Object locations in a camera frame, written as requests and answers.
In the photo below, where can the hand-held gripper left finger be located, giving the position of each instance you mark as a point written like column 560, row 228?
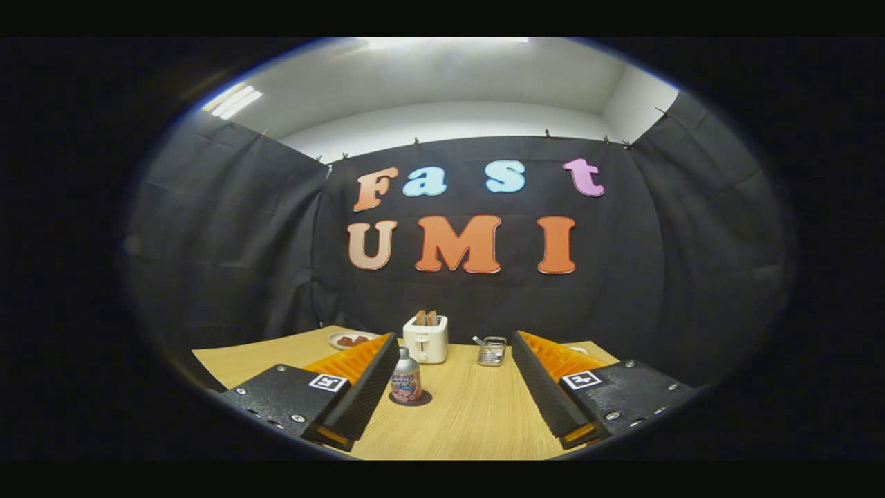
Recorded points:
column 370, row 394

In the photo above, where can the white toaster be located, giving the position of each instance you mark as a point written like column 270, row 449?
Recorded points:
column 426, row 342

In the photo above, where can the wooden table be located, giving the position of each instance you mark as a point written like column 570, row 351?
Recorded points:
column 477, row 415

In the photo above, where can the small white object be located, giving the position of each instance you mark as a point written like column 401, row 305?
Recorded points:
column 576, row 349

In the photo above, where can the silver juice bottle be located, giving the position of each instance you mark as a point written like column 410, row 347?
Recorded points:
column 406, row 380

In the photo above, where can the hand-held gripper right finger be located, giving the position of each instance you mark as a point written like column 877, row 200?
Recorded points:
column 543, row 394

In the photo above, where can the long ceiling light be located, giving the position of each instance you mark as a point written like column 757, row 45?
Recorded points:
column 234, row 101

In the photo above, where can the dark brown round coaster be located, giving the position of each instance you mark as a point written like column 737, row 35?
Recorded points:
column 425, row 399

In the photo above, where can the white plate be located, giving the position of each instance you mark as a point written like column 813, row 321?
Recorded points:
column 335, row 344

